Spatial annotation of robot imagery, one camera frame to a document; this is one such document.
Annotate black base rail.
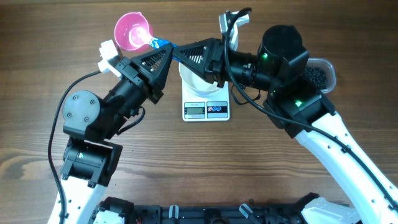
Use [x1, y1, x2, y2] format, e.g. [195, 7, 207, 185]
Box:
[88, 197, 308, 224]

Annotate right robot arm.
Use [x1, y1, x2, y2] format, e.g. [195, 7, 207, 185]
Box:
[174, 25, 397, 223]

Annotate white bowl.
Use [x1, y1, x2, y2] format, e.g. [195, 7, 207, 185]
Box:
[178, 63, 229, 100]

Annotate black beans in container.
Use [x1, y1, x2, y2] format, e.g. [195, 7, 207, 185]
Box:
[304, 67, 328, 90]

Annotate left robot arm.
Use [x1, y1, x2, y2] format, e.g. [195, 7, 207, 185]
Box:
[49, 40, 174, 223]

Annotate clear plastic bean container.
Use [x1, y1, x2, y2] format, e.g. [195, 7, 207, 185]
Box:
[304, 58, 336, 94]

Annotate pink scoop blue handle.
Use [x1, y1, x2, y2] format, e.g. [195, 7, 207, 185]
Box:
[114, 12, 177, 52]

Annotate white digital kitchen scale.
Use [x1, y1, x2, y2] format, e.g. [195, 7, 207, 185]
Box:
[182, 83, 230, 122]

